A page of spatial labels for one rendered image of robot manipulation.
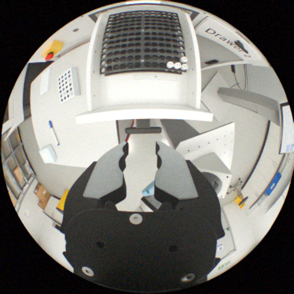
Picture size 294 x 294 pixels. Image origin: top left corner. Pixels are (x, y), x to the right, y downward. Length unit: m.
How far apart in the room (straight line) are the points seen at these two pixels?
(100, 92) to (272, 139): 3.12
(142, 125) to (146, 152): 1.11
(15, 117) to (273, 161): 3.85
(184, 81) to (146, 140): 1.02
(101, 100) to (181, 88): 0.21
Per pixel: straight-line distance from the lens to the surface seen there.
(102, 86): 0.30
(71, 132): 0.49
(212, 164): 0.46
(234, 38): 0.45
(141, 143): 1.25
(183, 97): 0.29
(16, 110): 0.85
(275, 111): 0.88
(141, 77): 0.27
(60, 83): 0.47
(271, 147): 3.08
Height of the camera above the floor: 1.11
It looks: 61 degrees down
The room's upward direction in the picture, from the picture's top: 177 degrees clockwise
